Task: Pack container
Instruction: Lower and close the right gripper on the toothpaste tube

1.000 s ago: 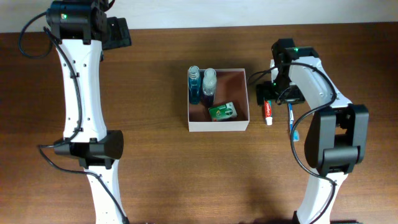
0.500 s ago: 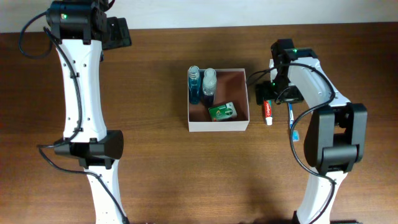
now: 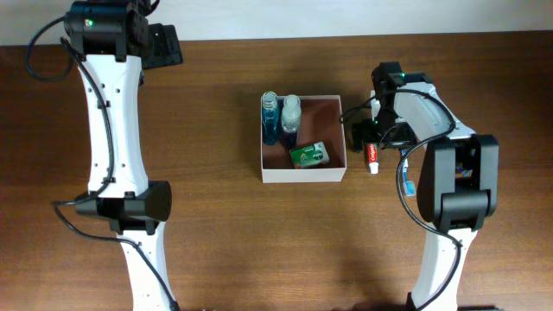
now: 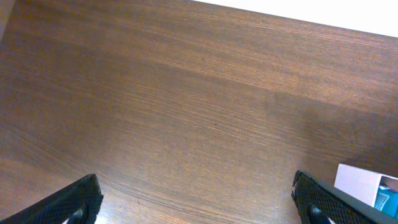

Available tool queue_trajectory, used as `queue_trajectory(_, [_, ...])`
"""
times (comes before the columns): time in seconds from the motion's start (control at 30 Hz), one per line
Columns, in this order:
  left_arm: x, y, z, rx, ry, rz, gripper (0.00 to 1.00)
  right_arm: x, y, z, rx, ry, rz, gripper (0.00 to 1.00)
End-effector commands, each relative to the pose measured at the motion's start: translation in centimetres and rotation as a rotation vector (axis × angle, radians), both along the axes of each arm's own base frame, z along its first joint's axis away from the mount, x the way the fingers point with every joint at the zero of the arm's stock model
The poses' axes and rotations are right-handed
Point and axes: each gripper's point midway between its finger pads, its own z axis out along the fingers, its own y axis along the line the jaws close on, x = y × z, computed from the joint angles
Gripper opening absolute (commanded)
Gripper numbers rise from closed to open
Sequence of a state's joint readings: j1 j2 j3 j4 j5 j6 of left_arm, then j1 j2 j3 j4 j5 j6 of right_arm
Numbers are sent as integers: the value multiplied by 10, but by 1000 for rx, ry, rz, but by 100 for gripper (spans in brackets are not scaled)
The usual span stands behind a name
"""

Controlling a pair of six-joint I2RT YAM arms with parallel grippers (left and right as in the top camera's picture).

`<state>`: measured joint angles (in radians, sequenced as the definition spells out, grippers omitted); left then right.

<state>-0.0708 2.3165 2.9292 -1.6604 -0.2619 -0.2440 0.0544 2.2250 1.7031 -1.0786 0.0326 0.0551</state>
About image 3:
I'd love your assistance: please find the green red toothpaste tube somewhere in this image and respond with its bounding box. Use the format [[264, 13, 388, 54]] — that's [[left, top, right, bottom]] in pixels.
[[365, 143, 379, 175]]

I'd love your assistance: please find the blue white toothbrush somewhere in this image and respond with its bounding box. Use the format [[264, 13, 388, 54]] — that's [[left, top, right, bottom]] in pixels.
[[402, 160, 416, 197]]

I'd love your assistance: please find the green soap box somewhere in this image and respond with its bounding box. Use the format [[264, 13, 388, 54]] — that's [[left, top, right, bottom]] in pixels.
[[289, 142, 330, 169]]

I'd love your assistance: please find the purple hand sanitizer bottle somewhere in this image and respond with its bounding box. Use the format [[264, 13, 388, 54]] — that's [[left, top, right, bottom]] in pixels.
[[280, 94, 302, 149]]

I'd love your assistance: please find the teal mouthwash bottle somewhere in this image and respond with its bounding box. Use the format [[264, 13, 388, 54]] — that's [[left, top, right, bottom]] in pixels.
[[261, 91, 279, 145]]

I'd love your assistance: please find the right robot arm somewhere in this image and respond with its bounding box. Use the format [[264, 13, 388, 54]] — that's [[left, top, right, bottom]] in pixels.
[[352, 61, 499, 310]]

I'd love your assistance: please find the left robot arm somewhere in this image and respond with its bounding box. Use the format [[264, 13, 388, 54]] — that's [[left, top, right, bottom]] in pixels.
[[63, 1, 183, 310]]

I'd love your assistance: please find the white open cardboard box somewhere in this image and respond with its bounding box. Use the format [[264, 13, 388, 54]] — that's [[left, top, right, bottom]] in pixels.
[[260, 95, 347, 184]]

